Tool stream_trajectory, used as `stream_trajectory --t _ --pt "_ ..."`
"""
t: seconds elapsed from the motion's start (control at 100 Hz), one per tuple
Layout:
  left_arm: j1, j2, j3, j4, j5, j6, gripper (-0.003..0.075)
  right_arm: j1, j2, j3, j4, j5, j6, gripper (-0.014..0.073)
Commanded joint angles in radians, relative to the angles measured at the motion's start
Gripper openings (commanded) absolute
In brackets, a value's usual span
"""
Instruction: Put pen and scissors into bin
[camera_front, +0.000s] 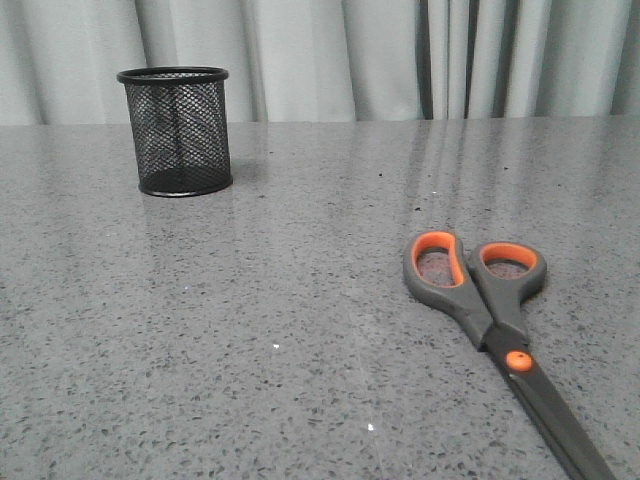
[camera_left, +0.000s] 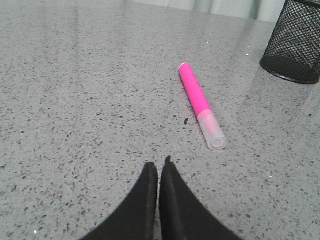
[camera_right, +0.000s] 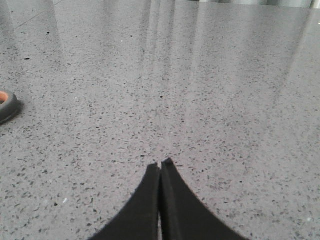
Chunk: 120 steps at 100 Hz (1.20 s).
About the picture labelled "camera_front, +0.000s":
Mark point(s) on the grey orange scissors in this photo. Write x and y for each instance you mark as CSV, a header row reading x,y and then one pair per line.
x,y
484,292

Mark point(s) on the black mesh pen holder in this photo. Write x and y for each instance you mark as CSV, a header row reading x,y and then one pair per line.
x,y
179,127

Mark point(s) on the grey curtain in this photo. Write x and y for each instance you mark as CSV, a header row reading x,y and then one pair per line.
x,y
327,60

